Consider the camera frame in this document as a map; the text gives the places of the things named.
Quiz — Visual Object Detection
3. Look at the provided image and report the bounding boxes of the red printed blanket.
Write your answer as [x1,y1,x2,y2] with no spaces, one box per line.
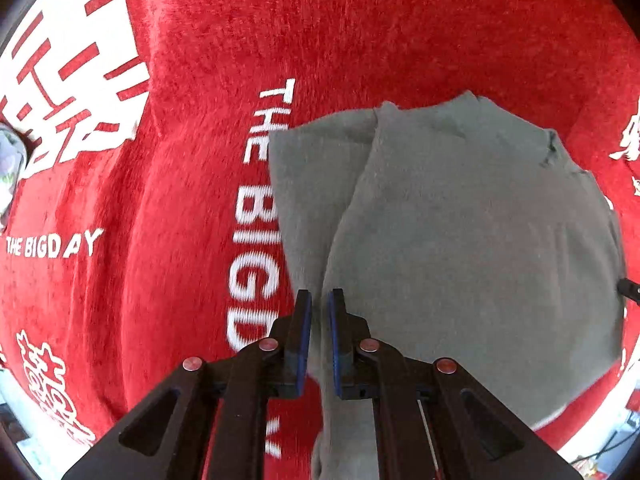
[0,0,640,480]

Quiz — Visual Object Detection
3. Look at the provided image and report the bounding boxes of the black cable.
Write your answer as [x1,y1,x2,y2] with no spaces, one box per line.
[572,430,633,463]

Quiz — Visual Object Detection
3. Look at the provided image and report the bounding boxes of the pale patterned cloth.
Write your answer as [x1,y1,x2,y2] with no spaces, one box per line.
[0,122,28,231]

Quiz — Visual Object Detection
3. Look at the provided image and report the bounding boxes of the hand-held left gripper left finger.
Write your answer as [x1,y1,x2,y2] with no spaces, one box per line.
[62,289,313,480]

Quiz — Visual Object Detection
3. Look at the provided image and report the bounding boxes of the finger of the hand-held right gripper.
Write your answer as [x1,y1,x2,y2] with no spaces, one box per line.
[616,277,640,306]

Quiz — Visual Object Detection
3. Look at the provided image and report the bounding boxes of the grey sweater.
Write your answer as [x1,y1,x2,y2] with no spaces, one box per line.
[267,91,628,480]

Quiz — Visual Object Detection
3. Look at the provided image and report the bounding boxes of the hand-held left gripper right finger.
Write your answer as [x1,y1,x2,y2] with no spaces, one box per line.
[327,288,583,480]

